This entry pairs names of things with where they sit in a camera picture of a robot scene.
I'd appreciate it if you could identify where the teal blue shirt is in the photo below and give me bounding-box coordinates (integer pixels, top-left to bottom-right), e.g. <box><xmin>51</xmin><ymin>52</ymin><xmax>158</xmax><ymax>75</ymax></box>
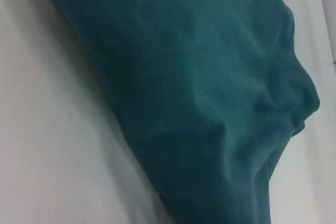
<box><xmin>36</xmin><ymin>0</ymin><xmax>321</xmax><ymax>224</ymax></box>

